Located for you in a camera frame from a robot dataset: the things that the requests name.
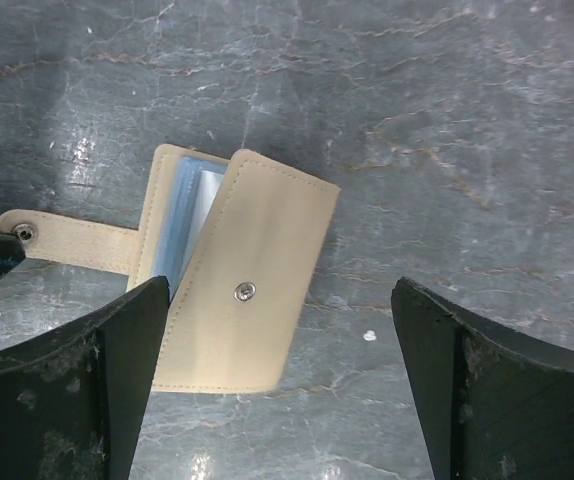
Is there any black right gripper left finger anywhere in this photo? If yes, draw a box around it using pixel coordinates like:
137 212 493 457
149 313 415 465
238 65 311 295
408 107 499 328
0 277 169 479

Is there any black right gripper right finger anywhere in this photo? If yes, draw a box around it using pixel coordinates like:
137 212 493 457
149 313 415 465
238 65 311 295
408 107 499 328
391 277 574 479

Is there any beige card holder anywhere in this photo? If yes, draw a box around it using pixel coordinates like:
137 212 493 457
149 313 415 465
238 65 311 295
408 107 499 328
0 144 339 394

